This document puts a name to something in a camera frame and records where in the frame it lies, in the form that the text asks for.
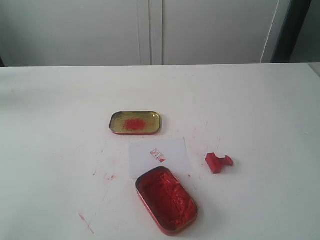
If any white cabinet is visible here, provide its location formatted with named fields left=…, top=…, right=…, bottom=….
left=0, top=0, right=288, bottom=67

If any dark vertical post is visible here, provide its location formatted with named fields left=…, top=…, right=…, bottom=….
left=271, top=0, right=312, bottom=64

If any red rubber stamp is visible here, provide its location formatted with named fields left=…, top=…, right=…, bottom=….
left=205, top=152, right=234, bottom=174

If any red ink pad tin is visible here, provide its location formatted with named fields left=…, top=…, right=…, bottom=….
left=135, top=166, right=199, bottom=236

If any white paper sheet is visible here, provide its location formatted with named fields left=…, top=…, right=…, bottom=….
left=128, top=137, right=194, bottom=179

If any gold tin lid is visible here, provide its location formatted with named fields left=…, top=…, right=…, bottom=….
left=109, top=111, right=161, bottom=136

